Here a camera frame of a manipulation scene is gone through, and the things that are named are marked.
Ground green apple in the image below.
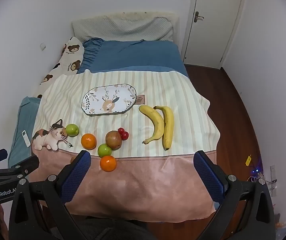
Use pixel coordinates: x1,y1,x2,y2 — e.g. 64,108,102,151
97,143,113,158
65,124,79,137

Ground person's dark trousers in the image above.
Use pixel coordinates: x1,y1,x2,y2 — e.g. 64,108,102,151
65,215,216,240

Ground brown round fruit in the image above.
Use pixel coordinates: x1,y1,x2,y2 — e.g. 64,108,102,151
105,130,123,150

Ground straight yellow banana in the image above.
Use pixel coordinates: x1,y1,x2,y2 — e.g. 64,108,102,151
154,106,175,151

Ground white door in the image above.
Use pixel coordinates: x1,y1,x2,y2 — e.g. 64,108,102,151
180,0,247,70

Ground white power strip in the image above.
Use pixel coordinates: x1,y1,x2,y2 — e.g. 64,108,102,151
270,165,277,197

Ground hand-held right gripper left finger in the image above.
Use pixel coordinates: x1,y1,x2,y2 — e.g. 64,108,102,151
9,150,92,240

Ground orange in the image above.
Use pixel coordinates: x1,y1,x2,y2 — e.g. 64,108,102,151
81,133,97,150
100,155,117,172

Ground calico cat plush toy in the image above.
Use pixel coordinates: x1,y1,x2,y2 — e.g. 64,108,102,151
31,119,68,151

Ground grey dotted pillow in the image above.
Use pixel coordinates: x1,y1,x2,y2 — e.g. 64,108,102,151
72,11,180,43

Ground bear print pillow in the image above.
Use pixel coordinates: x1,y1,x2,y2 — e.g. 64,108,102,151
32,37,85,99

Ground blue pillow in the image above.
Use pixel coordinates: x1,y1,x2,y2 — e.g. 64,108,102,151
77,38,189,78

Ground striped beige blanket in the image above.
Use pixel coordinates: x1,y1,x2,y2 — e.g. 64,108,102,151
30,69,221,223

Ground white cables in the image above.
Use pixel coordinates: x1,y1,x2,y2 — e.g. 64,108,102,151
248,174,266,184

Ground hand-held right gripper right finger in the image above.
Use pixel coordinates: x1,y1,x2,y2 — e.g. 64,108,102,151
193,150,276,240

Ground curved yellow banana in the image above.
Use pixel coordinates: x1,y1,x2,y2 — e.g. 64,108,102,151
139,105,164,145

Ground teal cushion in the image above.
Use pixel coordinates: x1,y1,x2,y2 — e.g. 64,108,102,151
8,96,41,168

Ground floral oval plate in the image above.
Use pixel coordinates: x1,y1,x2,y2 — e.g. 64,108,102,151
81,84,137,116

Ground white remote control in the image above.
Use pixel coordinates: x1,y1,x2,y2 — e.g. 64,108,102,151
22,130,31,147

